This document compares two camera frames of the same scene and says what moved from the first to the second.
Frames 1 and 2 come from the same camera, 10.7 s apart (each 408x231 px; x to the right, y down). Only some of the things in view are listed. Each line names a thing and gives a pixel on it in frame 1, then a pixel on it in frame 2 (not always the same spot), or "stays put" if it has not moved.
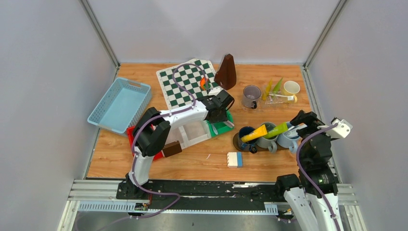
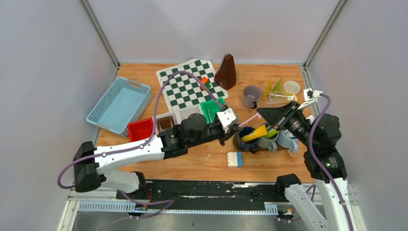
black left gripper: x=222 y=118 to x=231 y=130
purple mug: x=251 y=94 stays put
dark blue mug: x=251 y=145 stays put
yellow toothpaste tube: x=268 y=88 stays put
